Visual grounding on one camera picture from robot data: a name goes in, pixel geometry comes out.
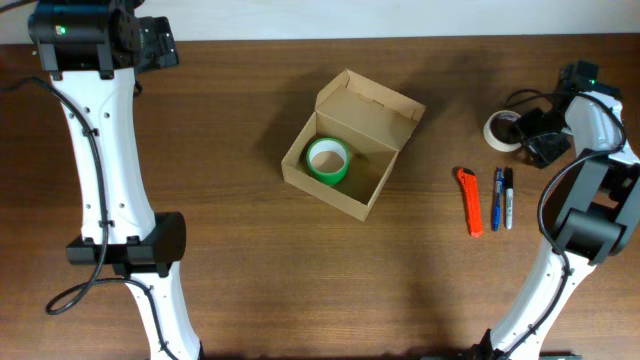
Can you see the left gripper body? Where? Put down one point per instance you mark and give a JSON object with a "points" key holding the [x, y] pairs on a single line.
{"points": [[161, 48]]}

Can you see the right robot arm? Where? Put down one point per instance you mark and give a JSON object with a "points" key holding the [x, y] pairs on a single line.
{"points": [[586, 213]]}

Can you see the black white marker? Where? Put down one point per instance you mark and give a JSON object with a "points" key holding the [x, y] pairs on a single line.
{"points": [[509, 197]]}

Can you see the green tape roll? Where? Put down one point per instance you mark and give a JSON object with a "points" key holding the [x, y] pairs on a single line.
{"points": [[328, 160]]}

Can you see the brown cardboard box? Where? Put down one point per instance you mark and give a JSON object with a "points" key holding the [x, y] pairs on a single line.
{"points": [[373, 121]]}

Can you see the orange utility knife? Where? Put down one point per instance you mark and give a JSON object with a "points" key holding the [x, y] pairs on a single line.
{"points": [[469, 185]]}

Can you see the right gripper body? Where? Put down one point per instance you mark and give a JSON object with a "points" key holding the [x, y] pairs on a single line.
{"points": [[543, 135]]}

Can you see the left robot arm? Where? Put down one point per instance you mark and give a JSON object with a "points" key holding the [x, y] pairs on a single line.
{"points": [[93, 52]]}

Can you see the blue pen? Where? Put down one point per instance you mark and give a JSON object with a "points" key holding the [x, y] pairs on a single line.
{"points": [[496, 207]]}

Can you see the white tape roll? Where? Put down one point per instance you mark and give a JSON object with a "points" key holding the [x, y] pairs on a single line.
{"points": [[496, 131]]}

